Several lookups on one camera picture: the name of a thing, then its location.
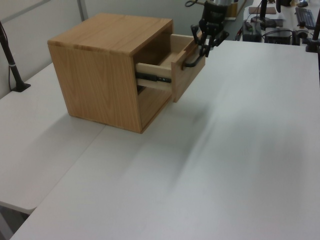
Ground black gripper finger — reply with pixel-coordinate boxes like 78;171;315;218
190;24;210;58
207;29;230;50

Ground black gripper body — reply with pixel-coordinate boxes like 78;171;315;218
199;0;228;38

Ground wooden drawer with black handle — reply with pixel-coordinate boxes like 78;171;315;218
135;33;207;103

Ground wooden drawer cabinet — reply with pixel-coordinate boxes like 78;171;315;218
47;12;174;135

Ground light wooden board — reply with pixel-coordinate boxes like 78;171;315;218
224;0;247;21

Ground black electronics box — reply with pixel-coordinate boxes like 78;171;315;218
243;21;263;42

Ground black monitor stand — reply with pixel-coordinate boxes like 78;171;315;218
251;0;276;25

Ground brown flat pad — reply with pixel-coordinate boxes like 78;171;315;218
248;6;277;15

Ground black controller box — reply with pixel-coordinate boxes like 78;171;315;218
264;29;301;46

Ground black computer keyboard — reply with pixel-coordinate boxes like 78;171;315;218
295;6;317;29

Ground black clamp stand pole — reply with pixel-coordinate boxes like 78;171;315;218
304;0;320;53

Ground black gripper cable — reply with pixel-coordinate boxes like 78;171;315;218
184;0;206;8

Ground black camera stand pole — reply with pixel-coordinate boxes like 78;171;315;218
0;21;32;94

